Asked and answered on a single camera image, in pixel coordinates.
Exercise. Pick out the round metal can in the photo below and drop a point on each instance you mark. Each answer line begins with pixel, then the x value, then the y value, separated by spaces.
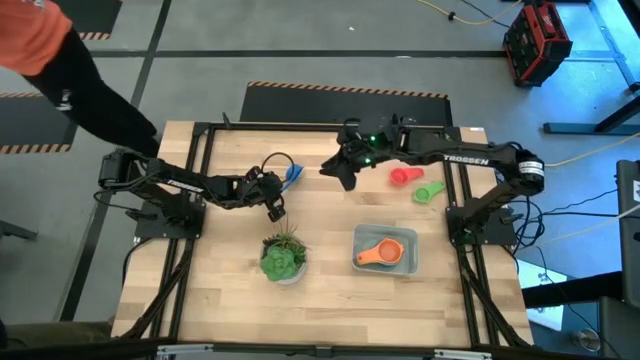
pixel 586 340

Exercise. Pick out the green measuring cup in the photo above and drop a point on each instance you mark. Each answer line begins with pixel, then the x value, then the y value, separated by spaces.
pixel 425 194

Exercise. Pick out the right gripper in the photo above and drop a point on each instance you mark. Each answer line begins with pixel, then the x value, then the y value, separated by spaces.
pixel 370 147

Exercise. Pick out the green artificial succulent plant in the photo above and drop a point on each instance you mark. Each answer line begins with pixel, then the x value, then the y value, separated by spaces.
pixel 280 262

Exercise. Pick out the black hazard-striped floor mat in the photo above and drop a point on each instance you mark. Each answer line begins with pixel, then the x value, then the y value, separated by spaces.
pixel 30 130
pixel 95 15
pixel 325 107

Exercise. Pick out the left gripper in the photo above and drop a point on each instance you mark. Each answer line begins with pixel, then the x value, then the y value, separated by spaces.
pixel 262 187

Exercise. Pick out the person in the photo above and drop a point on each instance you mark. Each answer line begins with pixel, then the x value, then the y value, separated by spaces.
pixel 75 90

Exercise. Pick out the white geometric plant pot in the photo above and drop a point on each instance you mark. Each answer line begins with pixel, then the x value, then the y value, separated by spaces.
pixel 292 277

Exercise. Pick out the orange measuring cup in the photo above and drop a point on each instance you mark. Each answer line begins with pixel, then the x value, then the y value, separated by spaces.
pixel 387 251

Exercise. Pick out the black cabinet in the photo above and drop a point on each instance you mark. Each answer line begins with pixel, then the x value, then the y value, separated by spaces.
pixel 629 240

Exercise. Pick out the blue desk frame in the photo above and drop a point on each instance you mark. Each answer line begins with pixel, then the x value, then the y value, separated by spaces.
pixel 590 128

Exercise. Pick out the red and black toolbox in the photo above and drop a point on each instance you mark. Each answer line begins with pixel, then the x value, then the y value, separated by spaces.
pixel 537 45

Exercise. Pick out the blue measuring cup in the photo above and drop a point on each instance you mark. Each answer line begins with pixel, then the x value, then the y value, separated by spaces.
pixel 296 175

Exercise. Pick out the black aluminium table frame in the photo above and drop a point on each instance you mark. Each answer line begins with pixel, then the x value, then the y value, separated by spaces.
pixel 250 126

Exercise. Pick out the grey plastic basket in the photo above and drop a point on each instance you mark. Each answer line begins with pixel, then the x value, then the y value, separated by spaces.
pixel 407 235

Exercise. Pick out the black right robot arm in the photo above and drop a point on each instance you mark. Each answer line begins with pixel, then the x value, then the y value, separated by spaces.
pixel 480 150

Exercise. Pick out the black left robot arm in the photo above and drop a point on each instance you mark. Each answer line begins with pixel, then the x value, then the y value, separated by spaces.
pixel 170 182

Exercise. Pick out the red measuring cup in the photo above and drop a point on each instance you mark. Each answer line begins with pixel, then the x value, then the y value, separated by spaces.
pixel 402 176

